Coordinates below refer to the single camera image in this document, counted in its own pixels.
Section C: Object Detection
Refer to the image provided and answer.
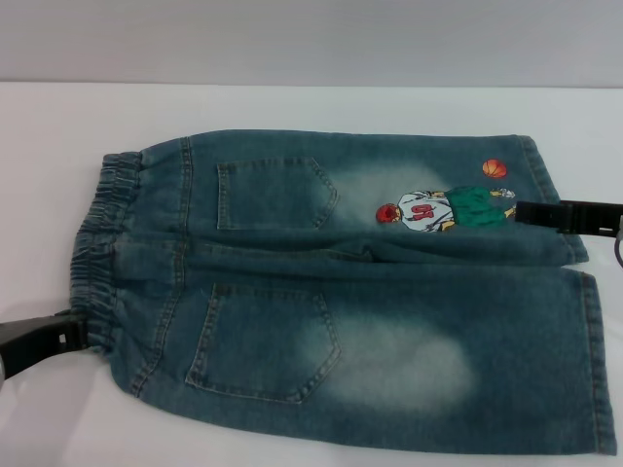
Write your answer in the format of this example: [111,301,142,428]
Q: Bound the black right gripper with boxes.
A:
[514,198,623,239]

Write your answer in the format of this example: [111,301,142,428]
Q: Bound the blue denim shorts with embroidery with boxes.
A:
[67,128,609,467]

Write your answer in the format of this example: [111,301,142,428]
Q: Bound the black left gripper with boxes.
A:
[0,312,92,381]

